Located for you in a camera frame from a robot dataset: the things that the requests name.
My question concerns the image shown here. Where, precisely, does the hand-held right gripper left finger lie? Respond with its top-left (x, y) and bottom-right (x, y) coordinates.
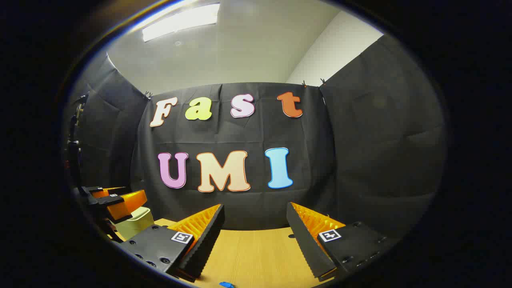
top-left (120, 204), bottom-right (225, 282)

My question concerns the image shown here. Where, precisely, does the black backdrop cloth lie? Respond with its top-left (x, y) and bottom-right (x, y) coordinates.
top-left (66, 34), bottom-right (446, 240)

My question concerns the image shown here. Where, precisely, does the black stand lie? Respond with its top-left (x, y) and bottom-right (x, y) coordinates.
top-left (65, 94), bottom-right (89, 188)

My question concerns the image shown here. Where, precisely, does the wooden desktop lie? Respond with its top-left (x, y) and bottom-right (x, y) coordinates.
top-left (108, 218), bottom-right (336, 288)

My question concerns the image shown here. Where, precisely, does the ceiling light panel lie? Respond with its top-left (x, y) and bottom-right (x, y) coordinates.
top-left (142, 3), bottom-right (220, 42)

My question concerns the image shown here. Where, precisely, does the green desktop garbage bin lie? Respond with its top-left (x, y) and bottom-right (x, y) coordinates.
top-left (114, 207), bottom-right (155, 241)

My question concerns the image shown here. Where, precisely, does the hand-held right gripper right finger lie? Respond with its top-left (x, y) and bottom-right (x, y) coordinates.
top-left (286, 202), bottom-right (396, 280)

